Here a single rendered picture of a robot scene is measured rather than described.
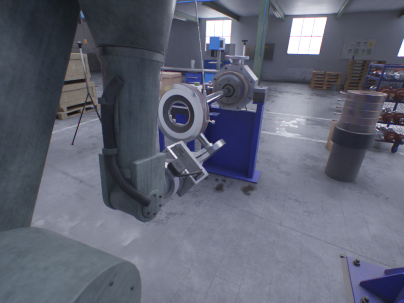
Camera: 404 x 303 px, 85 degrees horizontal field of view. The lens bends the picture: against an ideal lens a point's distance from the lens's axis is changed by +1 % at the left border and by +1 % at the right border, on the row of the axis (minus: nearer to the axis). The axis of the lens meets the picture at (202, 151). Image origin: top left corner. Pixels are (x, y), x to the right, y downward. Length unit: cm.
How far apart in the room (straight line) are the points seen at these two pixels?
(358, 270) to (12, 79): 215
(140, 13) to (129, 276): 56
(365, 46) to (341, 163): 1128
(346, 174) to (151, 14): 298
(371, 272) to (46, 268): 203
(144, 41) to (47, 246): 51
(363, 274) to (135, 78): 196
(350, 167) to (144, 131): 281
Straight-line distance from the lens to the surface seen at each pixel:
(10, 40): 65
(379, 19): 1426
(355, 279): 206
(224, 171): 291
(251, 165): 276
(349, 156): 316
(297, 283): 189
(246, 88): 239
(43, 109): 68
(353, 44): 1405
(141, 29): 64
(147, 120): 71
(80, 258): 45
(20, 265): 45
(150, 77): 71
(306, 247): 215
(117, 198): 84
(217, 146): 129
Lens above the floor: 145
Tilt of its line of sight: 24 degrees down
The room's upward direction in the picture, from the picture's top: 1 degrees clockwise
